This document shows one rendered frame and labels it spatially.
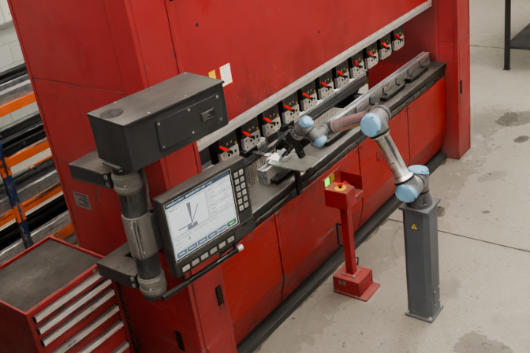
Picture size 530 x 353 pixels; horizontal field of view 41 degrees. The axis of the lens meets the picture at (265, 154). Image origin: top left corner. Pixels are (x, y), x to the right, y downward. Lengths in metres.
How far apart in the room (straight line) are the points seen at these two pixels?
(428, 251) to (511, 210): 1.49
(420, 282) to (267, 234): 0.95
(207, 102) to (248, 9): 1.20
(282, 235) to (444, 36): 2.41
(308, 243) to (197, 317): 1.15
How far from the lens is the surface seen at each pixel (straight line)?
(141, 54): 3.08
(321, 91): 4.57
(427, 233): 4.15
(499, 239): 5.25
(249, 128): 4.02
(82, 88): 3.44
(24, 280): 3.73
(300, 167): 4.15
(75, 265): 3.71
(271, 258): 4.27
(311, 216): 4.53
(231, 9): 3.81
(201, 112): 2.80
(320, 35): 4.51
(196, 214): 2.88
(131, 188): 2.79
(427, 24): 5.96
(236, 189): 2.99
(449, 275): 4.88
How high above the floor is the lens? 2.87
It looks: 25 degrees down
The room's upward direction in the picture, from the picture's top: 8 degrees counter-clockwise
